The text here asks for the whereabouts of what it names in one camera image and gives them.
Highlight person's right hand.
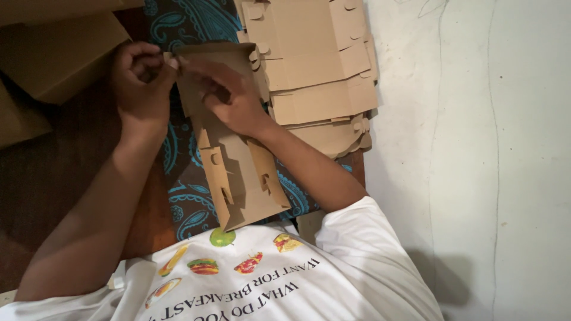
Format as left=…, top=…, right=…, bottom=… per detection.
left=178, top=57, right=274, bottom=140

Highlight person's left hand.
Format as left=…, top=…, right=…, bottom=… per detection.
left=109, top=41, right=180, bottom=131

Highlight half-folded brown cardboard box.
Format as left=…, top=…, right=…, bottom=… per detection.
left=163, top=41, right=293, bottom=233

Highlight large assembled brown cardboard box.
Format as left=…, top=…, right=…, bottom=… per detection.
left=0, top=11, right=133, bottom=106

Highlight stack of flat cardboard blanks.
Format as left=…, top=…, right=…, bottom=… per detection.
left=233, top=0, right=381, bottom=160

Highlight white printed t-shirt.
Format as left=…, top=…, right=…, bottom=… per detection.
left=0, top=196, right=445, bottom=321

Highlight blue paisley dark cloth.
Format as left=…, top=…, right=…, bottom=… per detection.
left=142, top=0, right=354, bottom=242

